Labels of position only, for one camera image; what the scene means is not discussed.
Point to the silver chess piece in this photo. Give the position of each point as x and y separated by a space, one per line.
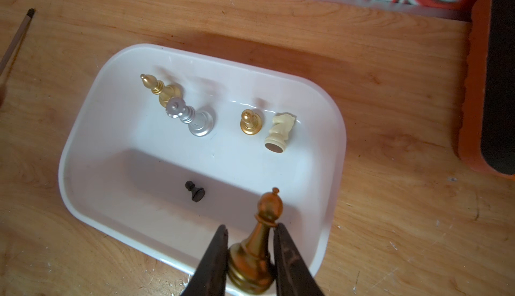
200 122

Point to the black tool case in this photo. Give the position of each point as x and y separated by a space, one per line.
486 137

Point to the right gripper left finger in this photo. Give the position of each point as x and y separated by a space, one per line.
211 274

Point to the cream knight chess piece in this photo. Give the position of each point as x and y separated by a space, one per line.
279 133

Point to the gold bishop chess piece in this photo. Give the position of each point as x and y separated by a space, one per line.
157 87

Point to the white plastic storage box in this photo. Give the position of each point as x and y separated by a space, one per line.
125 164

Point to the orange handled screwdriver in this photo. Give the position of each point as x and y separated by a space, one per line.
17 38

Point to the gold and black pawn pair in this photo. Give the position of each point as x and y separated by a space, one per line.
249 266

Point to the gold pawn chess piece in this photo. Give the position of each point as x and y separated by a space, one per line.
251 122

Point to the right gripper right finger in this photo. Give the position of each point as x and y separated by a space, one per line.
292 274

